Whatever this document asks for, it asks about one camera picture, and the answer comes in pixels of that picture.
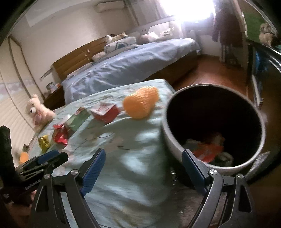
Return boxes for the gold foil wrapper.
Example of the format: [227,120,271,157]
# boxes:
[38,135,50,153]

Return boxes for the red foil wrapper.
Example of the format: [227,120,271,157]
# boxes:
[52,125,69,146]

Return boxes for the green floral carton box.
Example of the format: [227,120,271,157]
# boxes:
[64,107,90,132]

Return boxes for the red white carton box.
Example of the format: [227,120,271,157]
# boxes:
[90,102,120,124]

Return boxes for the red snack wrapper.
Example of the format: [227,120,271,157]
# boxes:
[192,143,223,163]

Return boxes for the orange foam fruit net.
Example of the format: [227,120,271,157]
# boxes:
[123,86,159,119]

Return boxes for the grey paper wad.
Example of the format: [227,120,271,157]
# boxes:
[216,152,233,167]

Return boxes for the white round trash bin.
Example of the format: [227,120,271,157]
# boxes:
[162,84,266,176]

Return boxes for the cream teddy bear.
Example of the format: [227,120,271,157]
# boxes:
[26,94,56,133]

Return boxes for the dark wooden nightstand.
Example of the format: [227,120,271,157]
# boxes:
[43,86,65,110]

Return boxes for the teal floral bed quilt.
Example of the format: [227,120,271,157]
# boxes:
[41,79,179,227]

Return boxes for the wooden headboard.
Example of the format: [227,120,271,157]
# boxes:
[53,37,106,81]

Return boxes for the blue bed duvet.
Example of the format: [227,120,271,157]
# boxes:
[61,38,200,104]

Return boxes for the plush toys on headboard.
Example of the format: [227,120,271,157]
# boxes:
[105,32,128,44]

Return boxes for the white patterned pillow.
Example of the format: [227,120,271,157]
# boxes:
[104,37,136,54]

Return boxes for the hanging dark coat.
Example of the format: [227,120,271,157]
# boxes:
[212,2,242,47]

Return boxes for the grey crib rail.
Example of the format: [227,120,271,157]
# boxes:
[125,16,184,41]

